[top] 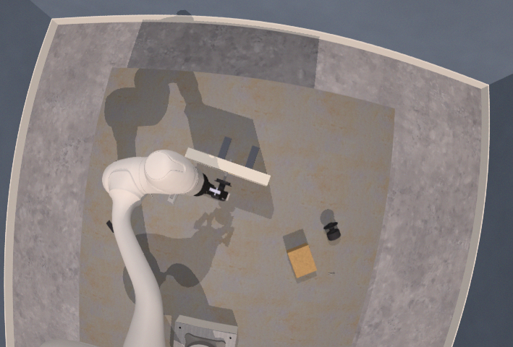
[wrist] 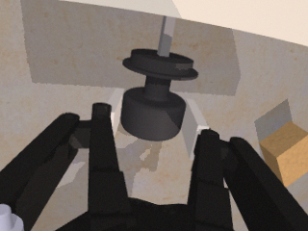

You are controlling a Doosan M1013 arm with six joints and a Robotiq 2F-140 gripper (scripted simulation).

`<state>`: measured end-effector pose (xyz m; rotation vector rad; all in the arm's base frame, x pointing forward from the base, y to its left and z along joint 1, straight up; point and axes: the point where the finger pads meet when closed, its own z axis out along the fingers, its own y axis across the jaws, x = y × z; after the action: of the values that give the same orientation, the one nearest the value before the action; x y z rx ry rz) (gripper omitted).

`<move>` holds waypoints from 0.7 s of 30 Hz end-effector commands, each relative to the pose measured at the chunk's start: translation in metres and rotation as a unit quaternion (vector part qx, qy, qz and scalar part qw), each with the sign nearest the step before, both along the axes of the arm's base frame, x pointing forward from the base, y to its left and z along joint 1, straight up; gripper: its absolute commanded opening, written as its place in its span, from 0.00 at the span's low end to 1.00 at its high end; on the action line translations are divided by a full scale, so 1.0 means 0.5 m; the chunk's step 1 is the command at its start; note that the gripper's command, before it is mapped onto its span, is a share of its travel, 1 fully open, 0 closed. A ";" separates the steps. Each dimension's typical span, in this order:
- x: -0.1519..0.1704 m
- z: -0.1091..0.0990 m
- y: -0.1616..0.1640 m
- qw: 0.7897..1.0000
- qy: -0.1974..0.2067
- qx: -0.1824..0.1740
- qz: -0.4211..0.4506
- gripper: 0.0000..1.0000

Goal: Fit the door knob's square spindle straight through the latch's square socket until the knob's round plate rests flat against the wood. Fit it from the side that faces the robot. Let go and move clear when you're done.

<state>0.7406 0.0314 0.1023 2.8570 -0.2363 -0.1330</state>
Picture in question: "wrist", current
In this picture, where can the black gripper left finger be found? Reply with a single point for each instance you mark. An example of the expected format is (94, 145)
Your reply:
(30, 178)

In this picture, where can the tan cardboard box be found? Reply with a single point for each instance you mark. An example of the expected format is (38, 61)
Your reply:
(286, 152)

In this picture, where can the black door knob with grey metal spindle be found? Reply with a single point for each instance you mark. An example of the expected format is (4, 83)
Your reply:
(152, 112)

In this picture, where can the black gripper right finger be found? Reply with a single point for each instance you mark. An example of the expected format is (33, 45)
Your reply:
(263, 201)

